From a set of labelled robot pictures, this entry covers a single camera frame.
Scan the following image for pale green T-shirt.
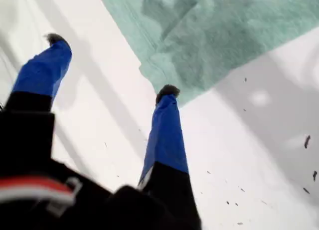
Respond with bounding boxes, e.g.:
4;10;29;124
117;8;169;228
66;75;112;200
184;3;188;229
96;0;319;108

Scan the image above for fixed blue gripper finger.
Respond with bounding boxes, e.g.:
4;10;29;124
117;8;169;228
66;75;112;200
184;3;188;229
137;84;202;230

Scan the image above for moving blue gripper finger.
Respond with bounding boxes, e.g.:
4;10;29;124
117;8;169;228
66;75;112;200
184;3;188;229
3;33;72;113

